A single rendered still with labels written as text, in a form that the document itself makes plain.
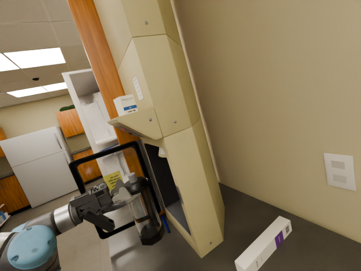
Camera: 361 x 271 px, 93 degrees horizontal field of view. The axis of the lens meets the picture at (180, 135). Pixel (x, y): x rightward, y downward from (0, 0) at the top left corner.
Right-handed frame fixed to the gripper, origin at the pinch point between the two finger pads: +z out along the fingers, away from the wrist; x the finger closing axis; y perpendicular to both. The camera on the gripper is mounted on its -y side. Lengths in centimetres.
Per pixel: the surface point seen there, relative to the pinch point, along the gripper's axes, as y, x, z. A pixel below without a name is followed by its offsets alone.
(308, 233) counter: -29, -32, 46
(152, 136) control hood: 19.5, -13.8, 8.4
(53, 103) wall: 123, 542, -77
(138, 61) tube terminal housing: 41.5, -13.3, 11.6
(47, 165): -33, 474, -136
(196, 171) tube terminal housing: 2.3, -13.7, 19.9
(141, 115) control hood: 26.2, -13.8, 7.2
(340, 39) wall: 31, -43, 55
